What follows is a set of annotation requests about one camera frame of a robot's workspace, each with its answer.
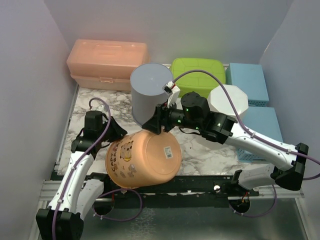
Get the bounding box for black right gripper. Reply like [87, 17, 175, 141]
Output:
[141, 98, 202, 136]

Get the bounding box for orange round bin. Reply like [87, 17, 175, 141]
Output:
[105, 130, 182, 189]

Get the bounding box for blue-grey round bin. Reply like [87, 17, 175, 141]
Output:
[130, 63, 173, 126]

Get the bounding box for green plastic tray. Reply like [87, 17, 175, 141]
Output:
[170, 58, 226, 98]

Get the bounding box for white faceted bin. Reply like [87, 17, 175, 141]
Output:
[208, 84, 250, 118]

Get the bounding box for large blue perforated basket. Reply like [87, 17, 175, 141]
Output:
[225, 63, 269, 107]

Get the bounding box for small blue perforated basket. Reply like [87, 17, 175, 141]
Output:
[236, 106, 283, 164]

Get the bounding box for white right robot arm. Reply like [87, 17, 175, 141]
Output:
[142, 92, 309, 196]

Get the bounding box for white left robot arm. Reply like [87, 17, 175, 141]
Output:
[35, 110, 127, 240]

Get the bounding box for orange plastic toolbox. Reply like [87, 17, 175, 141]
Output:
[66, 39, 150, 91]

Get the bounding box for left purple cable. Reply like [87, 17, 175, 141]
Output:
[51, 97, 144, 240]

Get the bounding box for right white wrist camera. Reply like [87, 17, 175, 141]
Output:
[162, 81, 181, 108]

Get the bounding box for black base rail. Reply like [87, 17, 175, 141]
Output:
[93, 175, 259, 212]

